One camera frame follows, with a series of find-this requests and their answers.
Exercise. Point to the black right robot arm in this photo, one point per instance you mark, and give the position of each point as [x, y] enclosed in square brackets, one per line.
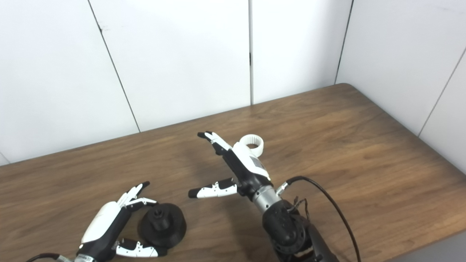
[287, 225]

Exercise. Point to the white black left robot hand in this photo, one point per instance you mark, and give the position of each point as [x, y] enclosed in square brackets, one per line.
[105, 222]

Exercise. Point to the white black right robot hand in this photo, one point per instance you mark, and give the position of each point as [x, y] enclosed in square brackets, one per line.
[247, 167]

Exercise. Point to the round black plastic part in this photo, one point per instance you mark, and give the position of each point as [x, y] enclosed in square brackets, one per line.
[167, 225]

